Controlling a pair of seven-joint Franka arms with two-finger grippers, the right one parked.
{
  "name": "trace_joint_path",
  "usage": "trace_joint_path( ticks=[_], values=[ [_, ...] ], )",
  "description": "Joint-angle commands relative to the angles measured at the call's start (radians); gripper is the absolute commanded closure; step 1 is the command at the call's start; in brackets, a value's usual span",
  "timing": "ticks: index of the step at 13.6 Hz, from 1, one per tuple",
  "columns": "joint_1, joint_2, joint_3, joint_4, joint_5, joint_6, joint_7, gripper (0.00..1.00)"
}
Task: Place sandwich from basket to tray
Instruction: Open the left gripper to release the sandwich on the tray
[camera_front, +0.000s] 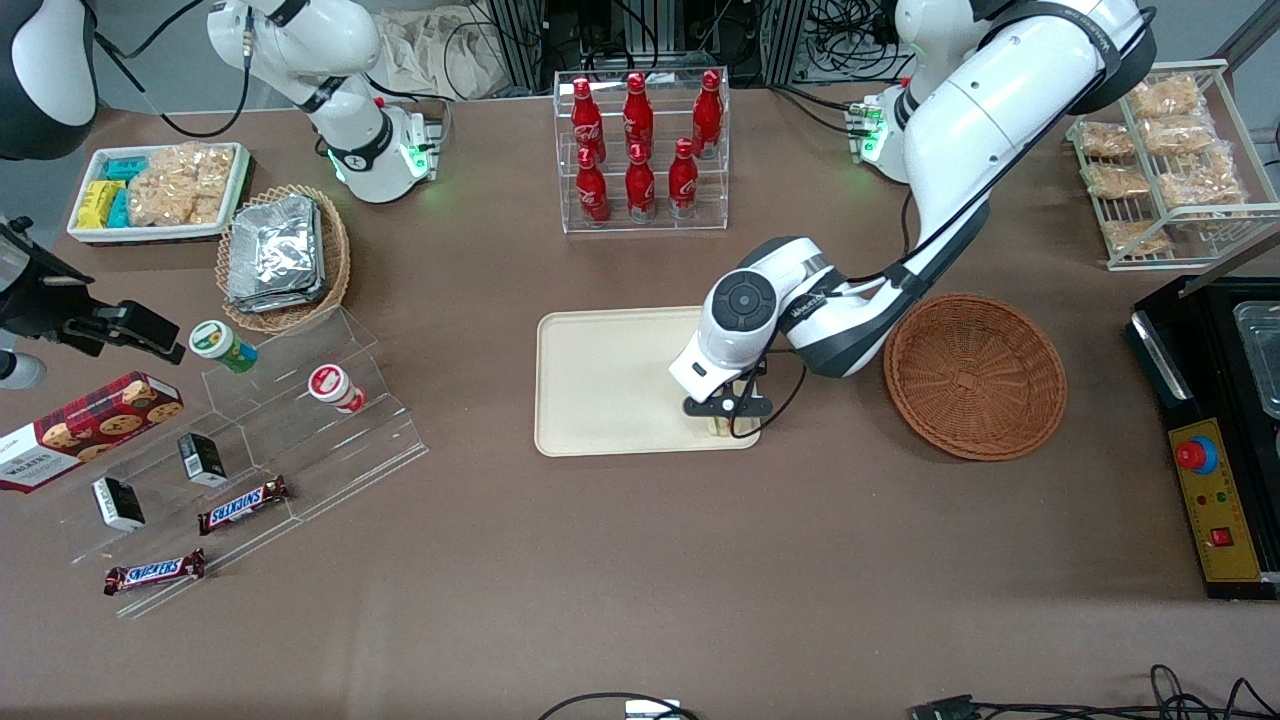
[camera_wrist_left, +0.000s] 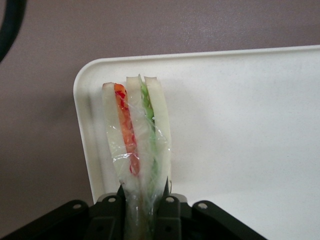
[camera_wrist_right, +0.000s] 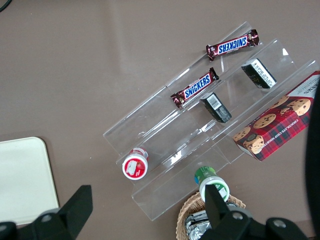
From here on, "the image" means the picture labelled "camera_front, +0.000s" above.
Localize foil wrapped sandwich pack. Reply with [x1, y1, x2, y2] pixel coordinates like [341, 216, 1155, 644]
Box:
[230, 195, 325, 293]
[226, 278, 327, 314]

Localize empty brown wicker basket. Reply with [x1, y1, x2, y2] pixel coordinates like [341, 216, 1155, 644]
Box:
[884, 293, 1068, 462]

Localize green lid cup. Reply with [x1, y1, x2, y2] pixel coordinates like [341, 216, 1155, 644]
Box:
[189, 320, 259, 374]

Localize red tartan cookie box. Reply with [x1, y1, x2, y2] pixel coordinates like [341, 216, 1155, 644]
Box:
[0, 371, 185, 493]

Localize black cable with connector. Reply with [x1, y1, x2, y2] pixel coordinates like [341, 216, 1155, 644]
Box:
[910, 664, 1280, 720]

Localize red lid strawberry cup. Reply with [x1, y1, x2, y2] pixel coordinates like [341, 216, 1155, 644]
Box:
[308, 365, 368, 414]

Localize red cola bottle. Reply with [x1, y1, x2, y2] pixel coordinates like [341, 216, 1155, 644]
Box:
[667, 138, 700, 220]
[692, 70, 725, 158]
[622, 72, 655, 156]
[571, 78, 607, 161]
[576, 147, 610, 224]
[625, 143, 658, 222]

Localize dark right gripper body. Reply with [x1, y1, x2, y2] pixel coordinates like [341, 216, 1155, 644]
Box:
[0, 220, 103, 343]

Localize clear plastic container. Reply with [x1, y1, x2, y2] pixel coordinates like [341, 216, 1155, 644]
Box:
[1234, 300, 1280, 417]

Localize white wire rack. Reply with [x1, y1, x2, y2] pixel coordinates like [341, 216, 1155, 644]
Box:
[1065, 59, 1280, 272]

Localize cream plastic tray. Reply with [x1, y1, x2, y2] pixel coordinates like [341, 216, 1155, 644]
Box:
[535, 307, 762, 458]

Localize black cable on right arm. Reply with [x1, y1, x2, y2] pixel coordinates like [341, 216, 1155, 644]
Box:
[93, 0, 253, 139]

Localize Snickers chocolate bar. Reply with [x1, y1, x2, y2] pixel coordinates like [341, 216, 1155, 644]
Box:
[104, 548, 207, 597]
[198, 476, 292, 536]

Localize beige cloth bag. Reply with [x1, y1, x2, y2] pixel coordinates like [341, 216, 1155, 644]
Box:
[375, 4, 503, 102]

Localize black looped table cable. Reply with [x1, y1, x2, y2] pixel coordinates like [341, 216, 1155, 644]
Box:
[537, 691, 703, 720]

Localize clear bag of snacks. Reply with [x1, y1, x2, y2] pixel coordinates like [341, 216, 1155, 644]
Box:
[1077, 121, 1137, 160]
[1128, 75, 1207, 120]
[1140, 115, 1217, 157]
[1102, 219, 1172, 257]
[1157, 150, 1247, 217]
[1081, 162, 1142, 200]

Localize clear bag of crackers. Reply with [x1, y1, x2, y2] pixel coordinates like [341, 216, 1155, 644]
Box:
[127, 143, 237, 227]

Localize yellow snack pack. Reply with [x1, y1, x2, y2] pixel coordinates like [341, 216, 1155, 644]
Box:
[77, 180, 123, 230]

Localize clear acrylic bottle rack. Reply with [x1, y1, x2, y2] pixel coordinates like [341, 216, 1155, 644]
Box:
[553, 69, 732, 235]

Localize bundle of black cables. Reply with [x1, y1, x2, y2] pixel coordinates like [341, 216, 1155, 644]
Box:
[795, 0, 909, 86]

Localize wicker basket with foil packs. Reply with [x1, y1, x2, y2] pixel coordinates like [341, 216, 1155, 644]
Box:
[216, 184, 352, 335]

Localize small black carton box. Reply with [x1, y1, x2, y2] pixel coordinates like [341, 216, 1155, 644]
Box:
[92, 477, 147, 532]
[178, 432, 229, 488]

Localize white rectangular bin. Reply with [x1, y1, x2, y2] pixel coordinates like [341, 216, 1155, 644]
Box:
[67, 142, 252, 245]

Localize clear acrylic stepped stand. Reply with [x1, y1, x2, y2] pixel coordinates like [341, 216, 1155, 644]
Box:
[60, 305, 430, 619]

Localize black and yellow control box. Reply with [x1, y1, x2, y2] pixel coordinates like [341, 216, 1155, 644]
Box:
[1127, 274, 1280, 601]

